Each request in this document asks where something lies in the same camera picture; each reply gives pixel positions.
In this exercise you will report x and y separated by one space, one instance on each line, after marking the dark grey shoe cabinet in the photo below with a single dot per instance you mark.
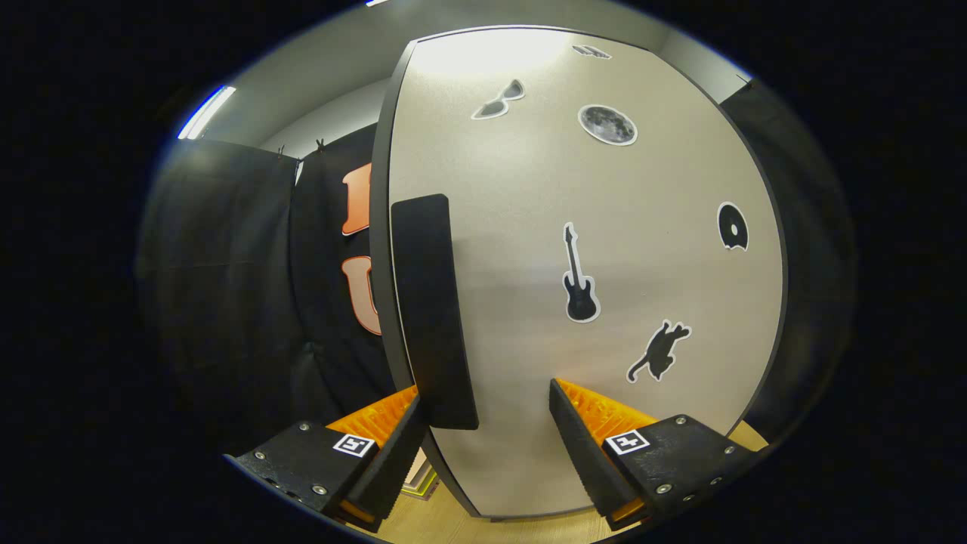
378 249

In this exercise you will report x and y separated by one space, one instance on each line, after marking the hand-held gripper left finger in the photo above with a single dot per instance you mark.
393 468

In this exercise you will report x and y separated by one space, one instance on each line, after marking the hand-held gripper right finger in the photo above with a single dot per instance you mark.
589 453

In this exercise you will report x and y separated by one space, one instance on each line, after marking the black backdrop cloth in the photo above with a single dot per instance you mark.
227 264

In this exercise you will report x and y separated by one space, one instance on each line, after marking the beige shoe cabinet door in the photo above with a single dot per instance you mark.
529 189

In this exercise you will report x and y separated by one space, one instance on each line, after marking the yellow-edged book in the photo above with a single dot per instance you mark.
429 483

